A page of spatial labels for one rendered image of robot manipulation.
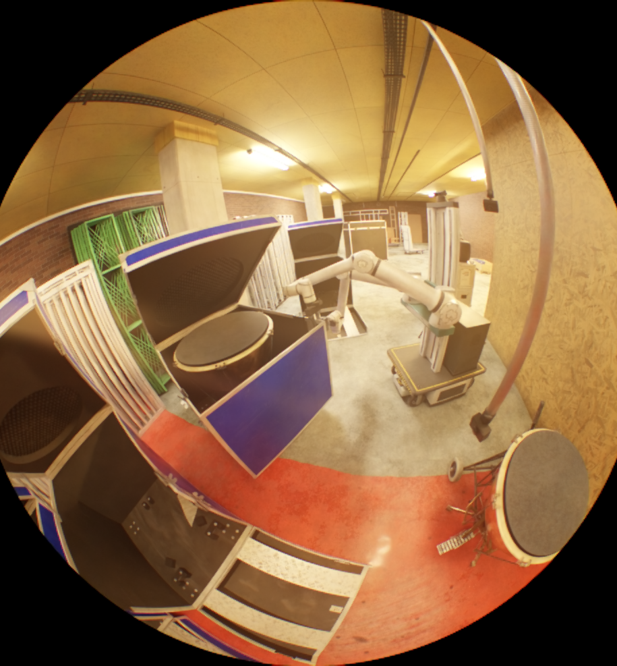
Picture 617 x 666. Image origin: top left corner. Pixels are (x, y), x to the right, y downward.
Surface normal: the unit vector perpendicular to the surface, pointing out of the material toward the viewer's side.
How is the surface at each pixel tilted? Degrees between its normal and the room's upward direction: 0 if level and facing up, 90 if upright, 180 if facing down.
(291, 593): 1
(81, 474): 90
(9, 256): 90
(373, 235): 90
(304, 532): 0
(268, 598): 1
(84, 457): 90
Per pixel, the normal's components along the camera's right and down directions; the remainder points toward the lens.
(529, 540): -0.15, -0.86
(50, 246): 0.94, 0.03
